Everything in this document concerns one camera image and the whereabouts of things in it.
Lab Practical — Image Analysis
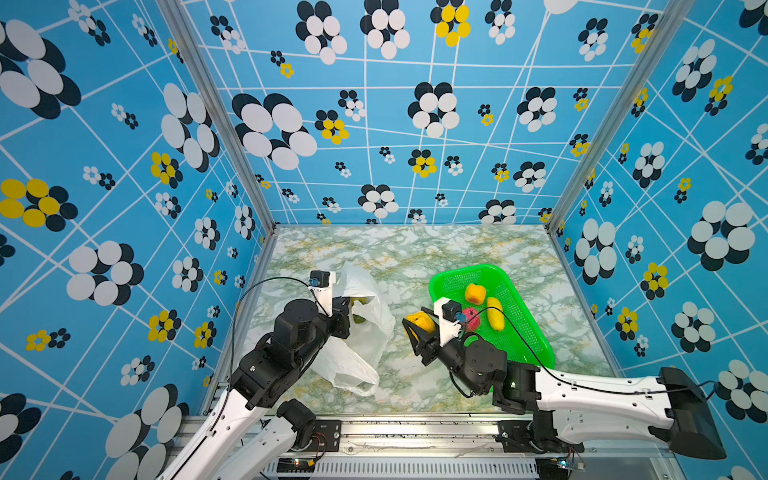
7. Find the left aluminium corner post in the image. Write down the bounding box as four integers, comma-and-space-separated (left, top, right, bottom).
157, 0, 276, 239

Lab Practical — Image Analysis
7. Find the green plastic basket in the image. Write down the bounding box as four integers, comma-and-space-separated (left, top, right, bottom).
428, 264, 556, 369

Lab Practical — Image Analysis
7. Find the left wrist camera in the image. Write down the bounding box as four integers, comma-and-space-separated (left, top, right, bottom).
309, 270, 336, 317

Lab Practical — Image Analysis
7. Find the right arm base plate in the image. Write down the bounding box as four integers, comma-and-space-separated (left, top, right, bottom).
495, 420, 585, 455

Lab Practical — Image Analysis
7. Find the aluminium front rail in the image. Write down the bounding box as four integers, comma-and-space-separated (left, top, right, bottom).
240, 414, 684, 479

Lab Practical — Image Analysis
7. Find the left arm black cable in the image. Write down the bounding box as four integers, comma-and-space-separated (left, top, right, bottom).
227, 275, 328, 415

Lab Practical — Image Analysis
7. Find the yellow toy orange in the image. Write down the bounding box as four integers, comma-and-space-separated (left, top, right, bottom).
405, 311, 427, 329

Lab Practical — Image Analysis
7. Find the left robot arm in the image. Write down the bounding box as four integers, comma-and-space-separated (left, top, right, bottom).
159, 297, 350, 479

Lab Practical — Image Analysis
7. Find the pink toy apple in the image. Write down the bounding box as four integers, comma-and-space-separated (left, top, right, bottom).
463, 307, 482, 332

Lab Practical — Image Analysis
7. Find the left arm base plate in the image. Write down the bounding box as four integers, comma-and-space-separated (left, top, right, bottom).
291, 419, 343, 455

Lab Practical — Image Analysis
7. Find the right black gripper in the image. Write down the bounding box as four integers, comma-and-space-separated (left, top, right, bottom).
407, 308, 486, 400

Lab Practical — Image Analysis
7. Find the left circuit board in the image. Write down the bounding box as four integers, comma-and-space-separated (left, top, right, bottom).
277, 458, 316, 473

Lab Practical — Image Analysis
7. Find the yellow toy apple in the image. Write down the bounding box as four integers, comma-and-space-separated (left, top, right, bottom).
464, 283, 487, 306

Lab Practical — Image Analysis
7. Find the circuit board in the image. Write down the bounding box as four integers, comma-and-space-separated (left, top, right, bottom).
277, 458, 316, 473
536, 458, 585, 480

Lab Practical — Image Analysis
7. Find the right aluminium corner post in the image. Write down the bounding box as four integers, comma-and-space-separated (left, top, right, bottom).
546, 0, 695, 239

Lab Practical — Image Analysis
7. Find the white plastic bag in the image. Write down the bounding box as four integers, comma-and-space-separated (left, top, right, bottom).
311, 262, 395, 397

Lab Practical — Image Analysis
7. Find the right circuit board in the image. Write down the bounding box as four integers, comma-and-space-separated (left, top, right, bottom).
536, 458, 585, 480

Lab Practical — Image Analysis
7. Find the yellow toy mango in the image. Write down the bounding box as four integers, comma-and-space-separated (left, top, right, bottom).
486, 297, 506, 332

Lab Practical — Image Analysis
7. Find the aluminium corner post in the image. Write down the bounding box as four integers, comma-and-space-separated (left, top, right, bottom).
157, 0, 276, 239
546, 0, 695, 239

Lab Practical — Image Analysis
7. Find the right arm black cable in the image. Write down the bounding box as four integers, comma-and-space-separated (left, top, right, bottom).
461, 307, 718, 400

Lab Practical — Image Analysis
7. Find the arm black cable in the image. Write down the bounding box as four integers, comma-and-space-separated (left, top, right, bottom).
227, 275, 328, 415
461, 307, 718, 400

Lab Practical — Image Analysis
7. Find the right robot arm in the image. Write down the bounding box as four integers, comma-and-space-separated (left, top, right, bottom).
402, 309, 727, 460

